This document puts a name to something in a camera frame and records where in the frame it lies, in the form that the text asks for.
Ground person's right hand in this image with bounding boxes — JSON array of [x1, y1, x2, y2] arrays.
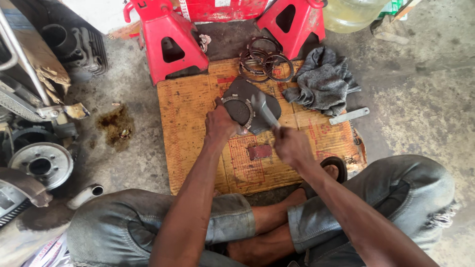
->
[[272, 126, 317, 171]]

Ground person's left hand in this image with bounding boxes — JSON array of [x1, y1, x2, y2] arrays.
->
[[205, 97, 249, 144]]

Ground toothed clutch plate disc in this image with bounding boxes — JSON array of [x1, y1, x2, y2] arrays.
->
[[221, 94, 256, 130]]

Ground small red block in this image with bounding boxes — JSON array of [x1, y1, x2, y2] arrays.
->
[[247, 144, 273, 161]]

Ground dark sandpaper sheet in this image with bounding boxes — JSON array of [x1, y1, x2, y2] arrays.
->
[[221, 76, 282, 136]]

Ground black sandal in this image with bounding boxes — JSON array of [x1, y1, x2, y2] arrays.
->
[[320, 156, 348, 184]]

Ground grey rag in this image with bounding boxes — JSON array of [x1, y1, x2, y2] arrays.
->
[[282, 46, 362, 118]]

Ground flat metal wrench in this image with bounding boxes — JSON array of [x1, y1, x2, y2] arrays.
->
[[329, 107, 370, 126]]

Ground printed brown cardboard sheet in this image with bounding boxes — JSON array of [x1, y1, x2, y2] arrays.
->
[[157, 57, 368, 196]]

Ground red jack stand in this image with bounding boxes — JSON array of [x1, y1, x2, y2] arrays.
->
[[255, 0, 327, 61], [123, 0, 210, 86]]

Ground person's right leg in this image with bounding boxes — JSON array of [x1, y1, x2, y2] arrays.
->
[[226, 155, 462, 267]]

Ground person's leg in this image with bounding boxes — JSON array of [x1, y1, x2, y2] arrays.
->
[[66, 188, 309, 267], [226, 155, 462, 267]]

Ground crumpled paper scrap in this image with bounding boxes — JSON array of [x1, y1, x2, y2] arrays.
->
[[198, 34, 212, 53]]

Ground yellowish plastic jug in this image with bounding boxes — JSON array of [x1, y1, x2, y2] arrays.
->
[[322, 0, 391, 34]]

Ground red metal container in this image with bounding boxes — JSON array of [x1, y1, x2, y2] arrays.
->
[[177, 0, 269, 23]]

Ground cardboard box scrap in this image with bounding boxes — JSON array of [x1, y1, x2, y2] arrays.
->
[[370, 0, 423, 46]]

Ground green packet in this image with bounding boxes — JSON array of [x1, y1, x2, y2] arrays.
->
[[378, 0, 404, 20]]

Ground person's left leg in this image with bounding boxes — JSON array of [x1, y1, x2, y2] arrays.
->
[[66, 188, 309, 267]]

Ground chrome exhaust pipe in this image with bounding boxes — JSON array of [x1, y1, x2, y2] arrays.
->
[[66, 184, 105, 211]]

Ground finned engine cylinder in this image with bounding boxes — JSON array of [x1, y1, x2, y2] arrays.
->
[[40, 23, 109, 76]]

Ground metal brake drum hub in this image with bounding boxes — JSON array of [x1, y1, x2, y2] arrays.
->
[[8, 142, 74, 191]]

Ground torn brown cardboard piece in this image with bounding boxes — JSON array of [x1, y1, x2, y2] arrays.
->
[[14, 29, 72, 105]]

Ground printed paper sheet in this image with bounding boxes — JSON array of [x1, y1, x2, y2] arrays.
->
[[22, 233, 72, 267]]

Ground clutch friction ring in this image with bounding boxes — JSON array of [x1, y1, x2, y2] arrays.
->
[[239, 49, 272, 76], [262, 53, 295, 83], [238, 64, 272, 84], [247, 36, 283, 63]]

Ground metal footrest bracket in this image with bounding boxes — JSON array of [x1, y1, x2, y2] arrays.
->
[[36, 103, 91, 122]]

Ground chrome frame bar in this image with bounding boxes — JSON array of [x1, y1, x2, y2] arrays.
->
[[0, 7, 52, 107]]

